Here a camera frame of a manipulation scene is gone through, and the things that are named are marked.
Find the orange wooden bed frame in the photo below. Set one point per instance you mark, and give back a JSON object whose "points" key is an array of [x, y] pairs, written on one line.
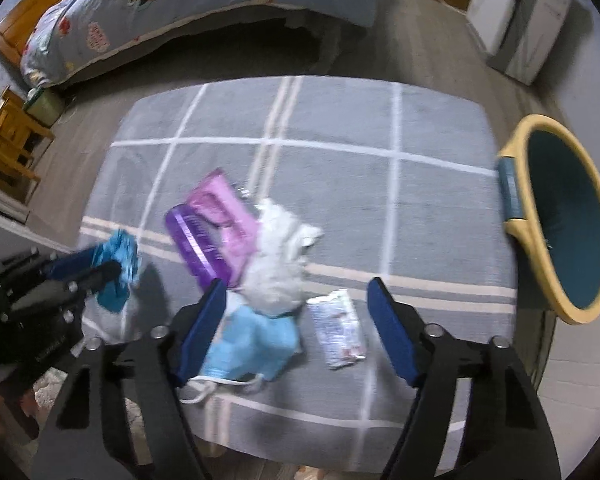
{"points": [[17, 26]]}

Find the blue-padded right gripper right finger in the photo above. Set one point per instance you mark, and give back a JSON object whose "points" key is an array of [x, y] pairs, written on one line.
{"points": [[506, 433]]}

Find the yellow teal trash bin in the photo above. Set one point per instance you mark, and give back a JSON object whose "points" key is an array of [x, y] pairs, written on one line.
{"points": [[550, 190]]}

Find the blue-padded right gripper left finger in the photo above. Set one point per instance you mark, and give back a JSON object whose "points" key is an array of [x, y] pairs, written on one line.
{"points": [[117, 414]]}

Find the pink foil wrapper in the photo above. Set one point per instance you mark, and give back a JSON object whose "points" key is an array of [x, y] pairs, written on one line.
{"points": [[215, 200]]}

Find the yellow wooden chair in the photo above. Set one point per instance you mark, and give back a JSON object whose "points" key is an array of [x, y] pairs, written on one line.
{"points": [[21, 136]]}

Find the grey plaid blanket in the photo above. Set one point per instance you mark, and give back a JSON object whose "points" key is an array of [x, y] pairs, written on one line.
{"points": [[350, 179]]}

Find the white air purifier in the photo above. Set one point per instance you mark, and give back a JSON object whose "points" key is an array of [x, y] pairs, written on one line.
{"points": [[516, 36]]}

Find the light blue face mask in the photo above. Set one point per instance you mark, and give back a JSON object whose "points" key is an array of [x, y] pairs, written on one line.
{"points": [[251, 349]]}

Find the purple plastic bottle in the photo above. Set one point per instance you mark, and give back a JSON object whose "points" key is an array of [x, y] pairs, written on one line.
{"points": [[195, 245]]}

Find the small green bin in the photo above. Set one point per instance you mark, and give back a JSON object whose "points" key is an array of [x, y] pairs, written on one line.
{"points": [[44, 105]]}

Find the silver foil medicine sachet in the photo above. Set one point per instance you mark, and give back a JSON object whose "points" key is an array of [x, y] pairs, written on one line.
{"points": [[337, 328]]}

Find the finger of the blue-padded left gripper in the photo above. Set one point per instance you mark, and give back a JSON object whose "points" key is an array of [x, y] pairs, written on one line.
{"points": [[44, 294], [63, 267]]}

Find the white tissue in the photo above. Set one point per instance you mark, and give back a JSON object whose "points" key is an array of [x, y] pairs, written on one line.
{"points": [[272, 282]]}

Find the blue glove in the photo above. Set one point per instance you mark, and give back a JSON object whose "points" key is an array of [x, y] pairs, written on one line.
{"points": [[120, 248]]}

